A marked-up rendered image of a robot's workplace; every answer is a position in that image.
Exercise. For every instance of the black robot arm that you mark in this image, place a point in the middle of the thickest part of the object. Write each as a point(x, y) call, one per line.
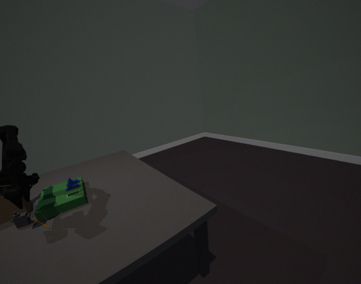
point(12, 155)

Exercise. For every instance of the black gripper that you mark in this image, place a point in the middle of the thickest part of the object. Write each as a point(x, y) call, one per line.
point(15, 193)

